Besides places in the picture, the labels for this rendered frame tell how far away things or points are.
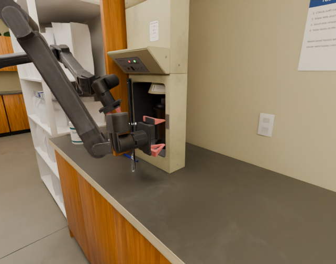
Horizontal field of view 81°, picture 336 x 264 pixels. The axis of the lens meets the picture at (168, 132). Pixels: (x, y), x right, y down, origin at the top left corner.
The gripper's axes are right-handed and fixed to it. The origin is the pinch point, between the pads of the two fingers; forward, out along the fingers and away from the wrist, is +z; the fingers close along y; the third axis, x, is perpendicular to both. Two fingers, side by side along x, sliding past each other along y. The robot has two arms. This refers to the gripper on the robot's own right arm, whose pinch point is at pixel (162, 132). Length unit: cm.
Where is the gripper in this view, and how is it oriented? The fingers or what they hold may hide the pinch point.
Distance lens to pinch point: 74.4
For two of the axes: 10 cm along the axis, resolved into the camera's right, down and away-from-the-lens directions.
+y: 0.1, -9.6, -2.9
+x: -6.8, -2.1, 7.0
